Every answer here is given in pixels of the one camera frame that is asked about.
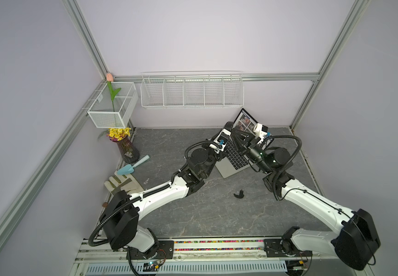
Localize silver laptop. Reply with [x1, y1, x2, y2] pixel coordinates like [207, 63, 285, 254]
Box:
[216, 108, 258, 178]

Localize yellow flowers in dark vase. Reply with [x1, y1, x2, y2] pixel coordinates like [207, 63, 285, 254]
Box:
[97, 127, 140, 164]

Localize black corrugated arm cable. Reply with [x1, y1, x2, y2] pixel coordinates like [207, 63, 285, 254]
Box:
[87, 140, 217, 247]
[260, 135, 303, 201]

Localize pink tulip artificial flower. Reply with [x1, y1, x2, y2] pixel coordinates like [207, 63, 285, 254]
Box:
[106, 72, 121, 112]

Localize aluminium frame struts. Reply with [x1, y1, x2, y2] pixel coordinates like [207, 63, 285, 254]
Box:
[0, 1, 370, 252]

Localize black mouse battery cover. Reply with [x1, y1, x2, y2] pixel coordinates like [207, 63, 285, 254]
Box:
[233, 189, 245, 199]

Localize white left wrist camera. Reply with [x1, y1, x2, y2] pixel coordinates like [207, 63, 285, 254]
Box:
[209, 133, 228, 153]

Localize black wireless mouse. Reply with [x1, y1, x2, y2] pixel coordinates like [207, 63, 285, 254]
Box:
[224, 121, 233, 131]

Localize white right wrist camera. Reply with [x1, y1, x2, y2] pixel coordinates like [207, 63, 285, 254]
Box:
[253, 123, 269, 139]

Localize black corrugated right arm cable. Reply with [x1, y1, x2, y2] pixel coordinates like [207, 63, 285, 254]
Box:
[260, 135, 303, 201]

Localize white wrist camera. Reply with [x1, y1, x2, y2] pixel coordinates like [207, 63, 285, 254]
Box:
[209, 133, 228, 153]
[253, 123, 269, 139]

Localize long white wire basket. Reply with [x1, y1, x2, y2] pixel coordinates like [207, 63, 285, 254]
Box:
[140, 71, 244, 109]

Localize beige gardening gloves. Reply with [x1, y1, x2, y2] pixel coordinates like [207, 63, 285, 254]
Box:
[104, 171, 144, 196]

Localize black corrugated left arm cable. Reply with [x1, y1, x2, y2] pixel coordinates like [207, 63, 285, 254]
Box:
[87, 140, 217, 247]

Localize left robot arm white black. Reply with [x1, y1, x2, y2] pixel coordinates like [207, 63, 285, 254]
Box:
[88, 126, 231, 258]

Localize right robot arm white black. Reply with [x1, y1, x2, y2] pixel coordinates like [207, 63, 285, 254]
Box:
[231, 129, 381, 271]

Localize small white wire basket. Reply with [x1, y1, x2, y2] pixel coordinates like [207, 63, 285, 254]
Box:
[87, 82, 139, 129]

